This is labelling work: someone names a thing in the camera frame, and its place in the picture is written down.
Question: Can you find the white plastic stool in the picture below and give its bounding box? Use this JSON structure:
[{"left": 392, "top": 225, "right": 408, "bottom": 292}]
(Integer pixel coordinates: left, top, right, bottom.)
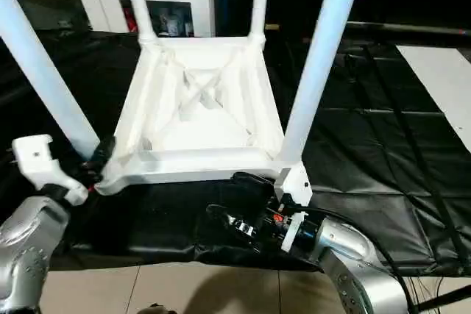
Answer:
[{"left": 93, "top": 36, "right": 306, "bottom": 197}]

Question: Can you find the black glossy mat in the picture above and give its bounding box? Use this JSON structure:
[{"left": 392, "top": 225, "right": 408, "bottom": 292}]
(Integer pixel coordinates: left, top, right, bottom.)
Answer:
[{"left": 0, "top": 29, "right": 471, "bottom": 278}]

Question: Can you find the dark rounded robot body part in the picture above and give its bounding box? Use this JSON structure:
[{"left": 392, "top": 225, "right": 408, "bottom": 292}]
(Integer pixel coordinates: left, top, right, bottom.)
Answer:
[{"left": 141, "top": 302, "right": 169, "bottom": 314}]

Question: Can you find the black metal table leg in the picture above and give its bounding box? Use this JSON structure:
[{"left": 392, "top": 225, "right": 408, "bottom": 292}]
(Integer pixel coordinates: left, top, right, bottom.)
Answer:
[{"left": 417, "top": 287, "right": 471, "bottom": 310}]

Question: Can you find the white flat board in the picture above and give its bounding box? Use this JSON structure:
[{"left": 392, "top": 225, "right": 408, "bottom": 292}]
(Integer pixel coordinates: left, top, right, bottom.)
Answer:
[{"left": 395, "top": 44, "right": 471, "bottom": 142}]

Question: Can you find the black horizontal bar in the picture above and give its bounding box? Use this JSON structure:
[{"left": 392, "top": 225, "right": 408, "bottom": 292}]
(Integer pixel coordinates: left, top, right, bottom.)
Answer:
[{"left": 345, "top": 21, "right": 471, "bottom": 38}]

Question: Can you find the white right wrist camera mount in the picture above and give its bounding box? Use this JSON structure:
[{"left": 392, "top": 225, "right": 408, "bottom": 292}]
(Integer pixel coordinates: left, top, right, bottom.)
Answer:
[{"left": 272, "top": 165, "right": 314, "bottom": 253}]

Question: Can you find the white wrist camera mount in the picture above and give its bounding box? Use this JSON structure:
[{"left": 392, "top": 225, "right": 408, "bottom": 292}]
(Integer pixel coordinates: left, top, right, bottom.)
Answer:
[
  {"left": 10, "top": 133, "right": 90, "bottom": 207},
  {"left": 272, "top": 165, "right": 314, "bottom": 253}
]

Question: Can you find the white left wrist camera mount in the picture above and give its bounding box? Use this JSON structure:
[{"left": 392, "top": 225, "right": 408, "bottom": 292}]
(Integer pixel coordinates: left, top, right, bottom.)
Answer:
[{"left": 10, "top": 133, "right": 90, "bottom": 207}]

